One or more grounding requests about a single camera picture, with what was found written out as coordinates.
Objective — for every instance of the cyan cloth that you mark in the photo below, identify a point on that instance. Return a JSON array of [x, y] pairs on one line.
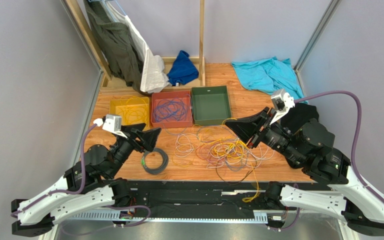
[[268, 75]]

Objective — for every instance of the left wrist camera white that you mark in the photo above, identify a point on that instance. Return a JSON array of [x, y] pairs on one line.
[[111, 123]]

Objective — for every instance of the olive green garment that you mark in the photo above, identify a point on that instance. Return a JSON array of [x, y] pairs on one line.
[[116, 43]]

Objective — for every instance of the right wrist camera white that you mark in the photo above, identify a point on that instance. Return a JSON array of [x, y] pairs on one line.
[[282, 102]]

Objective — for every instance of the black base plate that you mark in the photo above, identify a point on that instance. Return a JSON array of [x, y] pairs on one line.
[[197, 199]]

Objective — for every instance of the wooden rack frame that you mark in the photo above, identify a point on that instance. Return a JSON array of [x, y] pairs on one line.
[[110, 83]]

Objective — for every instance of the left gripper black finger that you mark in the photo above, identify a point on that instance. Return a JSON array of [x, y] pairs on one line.
[[147, 140], [133, 128]]

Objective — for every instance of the dark blue cloth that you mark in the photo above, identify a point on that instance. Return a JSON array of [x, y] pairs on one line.
[[183, 71]]

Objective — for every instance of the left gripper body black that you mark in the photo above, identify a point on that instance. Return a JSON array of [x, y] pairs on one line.
[[125, 147]]

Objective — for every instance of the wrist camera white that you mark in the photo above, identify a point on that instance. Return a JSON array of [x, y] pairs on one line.
[[282, 102], [111, 123]]

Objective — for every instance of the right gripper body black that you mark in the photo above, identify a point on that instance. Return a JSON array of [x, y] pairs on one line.
[[258, 129]]

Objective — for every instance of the white garment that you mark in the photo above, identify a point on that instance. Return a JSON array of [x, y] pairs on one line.
[[153, 78]]

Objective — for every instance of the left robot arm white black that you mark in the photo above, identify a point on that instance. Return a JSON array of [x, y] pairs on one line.
[[91, 183]]

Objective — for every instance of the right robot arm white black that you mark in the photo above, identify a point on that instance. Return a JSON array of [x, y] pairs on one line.
[[311, 149]]

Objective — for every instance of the red plastic bin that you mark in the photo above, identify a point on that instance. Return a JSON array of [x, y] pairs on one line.
[[172, 109]]

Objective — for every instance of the yellow plastic bin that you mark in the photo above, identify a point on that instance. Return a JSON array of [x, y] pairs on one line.
[[132, 109]]

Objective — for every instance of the green plastic bin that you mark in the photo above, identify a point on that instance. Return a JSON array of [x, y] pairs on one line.
[[210, 105]]

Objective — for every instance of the black cloth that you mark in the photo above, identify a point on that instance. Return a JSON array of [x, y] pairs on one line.
[[298, 116]]

